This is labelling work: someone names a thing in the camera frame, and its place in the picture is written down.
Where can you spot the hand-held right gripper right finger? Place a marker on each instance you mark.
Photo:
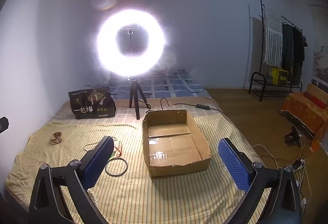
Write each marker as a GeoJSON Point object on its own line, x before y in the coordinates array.
{"type": "Point", "coordinates": [234, 166]}

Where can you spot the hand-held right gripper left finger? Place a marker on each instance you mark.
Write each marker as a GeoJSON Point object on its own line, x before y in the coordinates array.
{"type": "Point", "coordinates": [98, 162]}

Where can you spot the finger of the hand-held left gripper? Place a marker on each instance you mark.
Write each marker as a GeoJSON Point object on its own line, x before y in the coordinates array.
{"type": "Point", "coordinates": [3, 124]}

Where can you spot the black metal bangle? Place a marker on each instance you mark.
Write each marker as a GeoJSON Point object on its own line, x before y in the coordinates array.
{"type": "Point", "coordinates": [127, 166]}

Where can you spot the cardboard box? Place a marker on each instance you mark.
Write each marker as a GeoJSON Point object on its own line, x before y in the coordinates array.
{"type": "Point", "coordinates": [169, 147]}

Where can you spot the yellow striped blanket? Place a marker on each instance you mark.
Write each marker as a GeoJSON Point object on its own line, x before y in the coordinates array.
{"type": "Point", "coordinates": [133, 195]}

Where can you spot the tan checked bedsheet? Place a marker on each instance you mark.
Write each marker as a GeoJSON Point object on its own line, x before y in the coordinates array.
{"type": "Point", "coordinates": [123, 117]}

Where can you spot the black printed snack bag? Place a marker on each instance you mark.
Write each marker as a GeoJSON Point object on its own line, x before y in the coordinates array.
{"type": "Point", "coordinates": [89, 103]}

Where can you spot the white power strip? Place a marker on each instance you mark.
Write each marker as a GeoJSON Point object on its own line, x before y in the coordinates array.
{"type": "Point", "coordinates": [298, 164]}

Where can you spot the black floor device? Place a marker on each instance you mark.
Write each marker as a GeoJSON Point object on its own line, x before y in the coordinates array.
{"type": "Point", "coordinates": [293, 137]}

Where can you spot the black tripod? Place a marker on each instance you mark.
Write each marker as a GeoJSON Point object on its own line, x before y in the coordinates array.
{"type": "Point", "coordinates": [133, 93]}

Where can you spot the orange cloth covered furniture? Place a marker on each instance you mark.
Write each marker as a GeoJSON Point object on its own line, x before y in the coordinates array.
{"type": "Point", "coordinates": [302, 108]}

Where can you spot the black metal clothes rack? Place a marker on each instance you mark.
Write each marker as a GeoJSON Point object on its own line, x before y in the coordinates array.
{"type": "Point", "coordinates": [257, 72]}

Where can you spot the blue patterned bedsheet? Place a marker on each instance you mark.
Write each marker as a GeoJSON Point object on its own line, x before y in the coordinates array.
{"type": "Point", "coordinates": [174, 85]}

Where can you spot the yellow box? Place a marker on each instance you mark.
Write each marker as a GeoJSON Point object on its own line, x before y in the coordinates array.
{"type": "Point", "coordinates": [279, 75]}

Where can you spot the light wooden board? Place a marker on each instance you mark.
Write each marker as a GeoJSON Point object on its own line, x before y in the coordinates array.
{"type": "Point", "coordinates": [317, 90]}

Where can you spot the black hanging garment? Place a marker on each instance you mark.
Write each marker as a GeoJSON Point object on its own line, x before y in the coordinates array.
{"type": "Point", "coordinates": [298, 55]}

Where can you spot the striped hanging towel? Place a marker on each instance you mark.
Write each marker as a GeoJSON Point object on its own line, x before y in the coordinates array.
{"type": "Point", "coordinates": [273, 42]}

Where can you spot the dark green hanging garment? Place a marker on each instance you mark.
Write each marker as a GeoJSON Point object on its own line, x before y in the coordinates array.
{"type": "Point", "coordinates": [287, 47]}

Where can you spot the phone holder clamp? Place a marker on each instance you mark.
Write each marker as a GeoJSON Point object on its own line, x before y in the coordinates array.
{"type": "Point", "coordinates": [130, 27]}

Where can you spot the white wall pipe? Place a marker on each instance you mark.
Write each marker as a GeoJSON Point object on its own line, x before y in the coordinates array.
{"type": "Point", "coordinates": [247, 55]}

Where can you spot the wall poster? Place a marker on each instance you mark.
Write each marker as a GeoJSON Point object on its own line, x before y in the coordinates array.
{"type": "Point", "coordinates": [321, 65]}

